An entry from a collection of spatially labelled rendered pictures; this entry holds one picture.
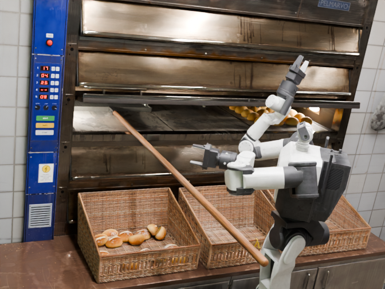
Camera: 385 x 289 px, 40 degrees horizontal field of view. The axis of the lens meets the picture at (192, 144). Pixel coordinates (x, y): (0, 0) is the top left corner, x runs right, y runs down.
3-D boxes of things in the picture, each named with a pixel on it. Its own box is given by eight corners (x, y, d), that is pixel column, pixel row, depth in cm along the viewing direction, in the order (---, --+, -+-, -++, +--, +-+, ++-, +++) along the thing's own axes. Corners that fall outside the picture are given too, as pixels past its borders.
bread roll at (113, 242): (118, 241, 296) (119, 232, 294) (124, 246, 291) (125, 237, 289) (102, 244, 290) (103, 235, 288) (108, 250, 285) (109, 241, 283)
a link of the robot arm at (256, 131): (263, 115, 268) (239, 142, 275) (256, 116, 259) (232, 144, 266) (278, 129, 265) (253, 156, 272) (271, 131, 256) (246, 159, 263)
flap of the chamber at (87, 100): (83, 102, 258) (73, 99, 276) (360, 108, 336) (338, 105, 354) (83, 97, 258) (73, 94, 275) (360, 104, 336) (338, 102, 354)
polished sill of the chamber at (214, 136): (69, 137, 284) (70, 131, 282) (330, 135, 362) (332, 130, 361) (71, 141, 278) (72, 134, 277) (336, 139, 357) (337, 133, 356)
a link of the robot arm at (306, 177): (282, 194, 218) (315, 192, 217) (285, 195, 209) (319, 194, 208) (281, 166, 219) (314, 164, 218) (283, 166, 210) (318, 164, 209)
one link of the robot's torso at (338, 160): (330, 207, 256) (348, 138, 245) (336, 239, 224) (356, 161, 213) (270, 195, 260) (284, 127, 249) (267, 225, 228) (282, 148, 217)
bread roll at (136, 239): (125, 239, 295) (128, 248, 293) (129, 235, 290) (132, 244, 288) (141, 236, 301) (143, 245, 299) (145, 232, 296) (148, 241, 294)
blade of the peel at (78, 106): (151, 112, 341) (152, 107, 340) (66, 110, 317) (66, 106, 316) (133, 96, 371) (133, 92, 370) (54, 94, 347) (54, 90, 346)
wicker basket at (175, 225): (73, 235, 296) (75, 191, 288) (164, 227, 322) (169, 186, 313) (95, 285, 256) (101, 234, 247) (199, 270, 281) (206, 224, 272)
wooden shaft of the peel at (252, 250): (268, 267, 179) (270, 260, 178) (261, 268, 178) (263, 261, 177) (117, 114, 322) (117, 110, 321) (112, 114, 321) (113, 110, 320)
